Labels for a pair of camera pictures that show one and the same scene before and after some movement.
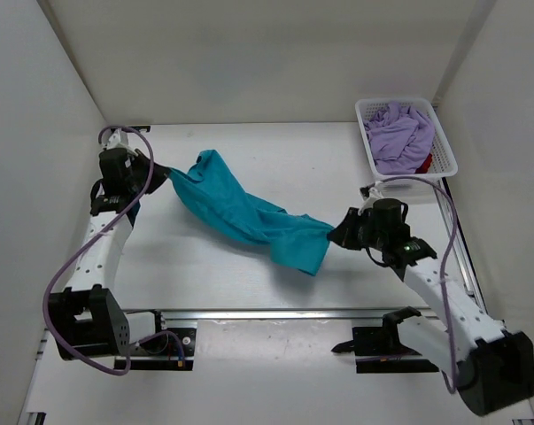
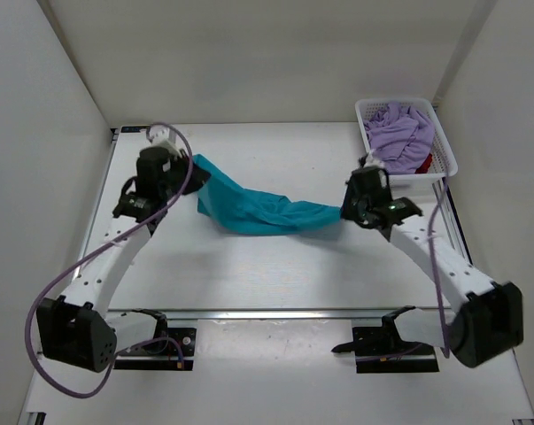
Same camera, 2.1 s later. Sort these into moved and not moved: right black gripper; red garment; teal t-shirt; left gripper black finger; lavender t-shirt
Moved: left gripper black finger; teal t-shirt; right black gripper
Not moved: lavender t-shirt; red garment
